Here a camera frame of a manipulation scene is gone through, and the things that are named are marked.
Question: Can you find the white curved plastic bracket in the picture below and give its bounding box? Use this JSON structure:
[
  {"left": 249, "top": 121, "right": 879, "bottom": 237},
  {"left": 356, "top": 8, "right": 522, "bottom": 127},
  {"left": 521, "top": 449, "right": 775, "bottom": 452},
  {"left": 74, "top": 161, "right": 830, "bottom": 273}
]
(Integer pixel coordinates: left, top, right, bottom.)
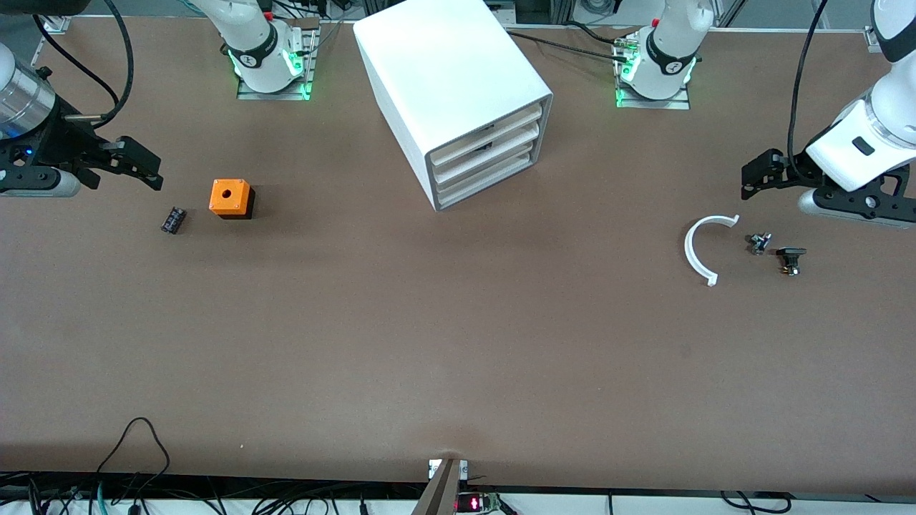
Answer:
[{"left": 683, "top": 214, "right": 741, "bottom": 288}]

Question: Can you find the small black switch part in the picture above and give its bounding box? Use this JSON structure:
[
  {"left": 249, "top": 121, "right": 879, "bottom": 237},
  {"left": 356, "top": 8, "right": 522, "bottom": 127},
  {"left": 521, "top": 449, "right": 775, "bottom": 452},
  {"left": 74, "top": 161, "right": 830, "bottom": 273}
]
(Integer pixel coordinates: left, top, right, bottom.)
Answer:
[{"left": 776, "top": 246, "right": 808, "bottom": 277}]

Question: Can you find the tangled black cable bundle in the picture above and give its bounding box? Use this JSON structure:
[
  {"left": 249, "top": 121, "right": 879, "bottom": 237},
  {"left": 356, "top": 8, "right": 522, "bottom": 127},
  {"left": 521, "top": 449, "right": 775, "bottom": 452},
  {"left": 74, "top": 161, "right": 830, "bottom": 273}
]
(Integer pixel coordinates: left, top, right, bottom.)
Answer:
[{"left": 0, "top": 471, "right": 424, "bottom": 515}]

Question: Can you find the white drawer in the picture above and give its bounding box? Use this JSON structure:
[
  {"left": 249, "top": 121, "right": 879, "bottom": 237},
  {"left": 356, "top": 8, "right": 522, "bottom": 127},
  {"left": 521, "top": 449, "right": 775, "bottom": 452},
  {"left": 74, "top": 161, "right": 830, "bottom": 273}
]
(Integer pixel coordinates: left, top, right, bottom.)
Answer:
[
  {"left": 432, "top": 126, "right": 540, "bottom": 184},
  {"left": 435, "top": 149, "right": 535, "bottom": 205},
  {"left": 427, "top": 104, "right": 543, "bottom": 165}
]

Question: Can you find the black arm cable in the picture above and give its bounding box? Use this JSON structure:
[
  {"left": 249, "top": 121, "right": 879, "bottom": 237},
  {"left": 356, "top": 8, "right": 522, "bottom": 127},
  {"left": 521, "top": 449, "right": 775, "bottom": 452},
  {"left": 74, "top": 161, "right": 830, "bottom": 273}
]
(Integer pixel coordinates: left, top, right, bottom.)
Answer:
[
  {"left": 32, "top": 0, "right": 135, "bottom": 129},
  {"left": 787, "top": 0, "right": 831, "bottom": 176}
]

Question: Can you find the thin black looped cable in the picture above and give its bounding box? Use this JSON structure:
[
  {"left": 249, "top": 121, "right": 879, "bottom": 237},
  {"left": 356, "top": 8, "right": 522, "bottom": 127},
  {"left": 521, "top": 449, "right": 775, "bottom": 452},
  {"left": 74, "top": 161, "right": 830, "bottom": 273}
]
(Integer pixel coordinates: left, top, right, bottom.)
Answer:
[{"left": 95, "top": 417, "right": 172, "bottom": 494}]

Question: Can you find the orange button enclosure box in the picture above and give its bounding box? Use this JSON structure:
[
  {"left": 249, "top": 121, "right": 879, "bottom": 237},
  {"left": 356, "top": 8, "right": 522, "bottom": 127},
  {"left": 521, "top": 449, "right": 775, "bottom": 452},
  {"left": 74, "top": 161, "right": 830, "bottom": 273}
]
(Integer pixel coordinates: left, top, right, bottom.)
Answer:
[{"left": 208, "top": 178, "right": 256, "bottom": 220}]

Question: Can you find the black cable loop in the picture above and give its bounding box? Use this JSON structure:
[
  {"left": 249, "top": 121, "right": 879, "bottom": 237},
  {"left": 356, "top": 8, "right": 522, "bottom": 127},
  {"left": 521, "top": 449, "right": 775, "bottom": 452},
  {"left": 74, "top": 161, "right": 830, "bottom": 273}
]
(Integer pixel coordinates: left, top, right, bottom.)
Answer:
[{"left": 718, "top": 490, "right": 794, "bottom": 515}]

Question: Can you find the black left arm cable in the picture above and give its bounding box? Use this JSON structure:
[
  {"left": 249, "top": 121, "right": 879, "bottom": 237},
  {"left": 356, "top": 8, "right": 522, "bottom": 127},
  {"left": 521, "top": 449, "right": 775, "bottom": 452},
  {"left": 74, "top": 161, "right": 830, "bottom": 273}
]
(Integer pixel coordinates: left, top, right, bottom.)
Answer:
[{"left": 787, "top": 0, "right": 831, "bottom": 176}]

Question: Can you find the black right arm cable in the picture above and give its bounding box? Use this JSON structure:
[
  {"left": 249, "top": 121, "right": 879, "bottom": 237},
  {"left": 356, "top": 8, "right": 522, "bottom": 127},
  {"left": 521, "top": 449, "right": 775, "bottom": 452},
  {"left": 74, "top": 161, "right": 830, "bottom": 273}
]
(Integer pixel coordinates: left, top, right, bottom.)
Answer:
[{"left": 32, "top": 0, "right": 135, "bottom": 129}]

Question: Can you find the white drawer cabinet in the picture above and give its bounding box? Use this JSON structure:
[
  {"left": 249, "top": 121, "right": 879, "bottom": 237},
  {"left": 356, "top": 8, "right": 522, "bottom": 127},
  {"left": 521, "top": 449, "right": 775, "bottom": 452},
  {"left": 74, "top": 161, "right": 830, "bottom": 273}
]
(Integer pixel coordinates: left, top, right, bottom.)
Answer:
[{"left": 353, "top": 0, "right": 554, "bottom": 212}]

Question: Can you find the grey camera mount pole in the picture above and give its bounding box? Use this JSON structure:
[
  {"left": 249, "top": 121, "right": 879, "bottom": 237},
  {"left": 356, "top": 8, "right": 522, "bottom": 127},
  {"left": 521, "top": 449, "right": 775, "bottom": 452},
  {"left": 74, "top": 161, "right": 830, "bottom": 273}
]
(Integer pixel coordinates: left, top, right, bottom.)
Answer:
[{"left": 410, "top": 458, "right": 463, "bottom": 515}]

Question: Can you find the black cable behind cabinet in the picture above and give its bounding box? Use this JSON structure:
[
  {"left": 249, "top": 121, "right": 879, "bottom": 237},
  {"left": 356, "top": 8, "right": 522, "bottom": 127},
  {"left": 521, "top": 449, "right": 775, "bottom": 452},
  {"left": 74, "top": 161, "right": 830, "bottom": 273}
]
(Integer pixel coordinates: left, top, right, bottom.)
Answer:
[{"left": 505, "top": 20, "right": 634, "bottom": 67}]

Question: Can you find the device with red display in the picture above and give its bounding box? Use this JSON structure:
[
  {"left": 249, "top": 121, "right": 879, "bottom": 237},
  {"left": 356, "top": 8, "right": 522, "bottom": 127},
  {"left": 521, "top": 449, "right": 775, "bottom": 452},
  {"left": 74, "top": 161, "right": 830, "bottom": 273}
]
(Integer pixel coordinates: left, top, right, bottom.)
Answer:
[{"left": 457, "top": 491, "right": 503, "bottom": 515}]

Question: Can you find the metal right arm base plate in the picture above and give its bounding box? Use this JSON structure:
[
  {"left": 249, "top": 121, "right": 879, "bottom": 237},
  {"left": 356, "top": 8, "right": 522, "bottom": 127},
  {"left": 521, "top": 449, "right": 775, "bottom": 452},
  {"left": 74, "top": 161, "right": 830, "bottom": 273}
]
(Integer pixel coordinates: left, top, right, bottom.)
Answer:
[{"left": 235, "top": 27, "right": 320, "bottom": 102}]

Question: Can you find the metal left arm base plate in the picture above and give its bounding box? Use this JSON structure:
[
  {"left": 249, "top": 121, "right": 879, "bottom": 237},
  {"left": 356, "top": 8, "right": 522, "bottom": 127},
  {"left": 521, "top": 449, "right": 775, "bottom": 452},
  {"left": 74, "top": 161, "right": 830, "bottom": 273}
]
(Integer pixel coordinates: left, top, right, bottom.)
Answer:
[{"left": 613, "top": 39, "right": 692, "bottom": 111}]

